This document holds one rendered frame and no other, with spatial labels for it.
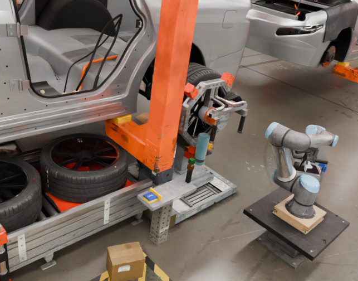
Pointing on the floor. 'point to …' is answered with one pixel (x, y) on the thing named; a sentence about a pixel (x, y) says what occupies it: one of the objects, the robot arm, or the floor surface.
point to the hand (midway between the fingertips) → (301, 169)
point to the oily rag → (4, 152)
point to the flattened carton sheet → (143, 117)
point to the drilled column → (160, 223)
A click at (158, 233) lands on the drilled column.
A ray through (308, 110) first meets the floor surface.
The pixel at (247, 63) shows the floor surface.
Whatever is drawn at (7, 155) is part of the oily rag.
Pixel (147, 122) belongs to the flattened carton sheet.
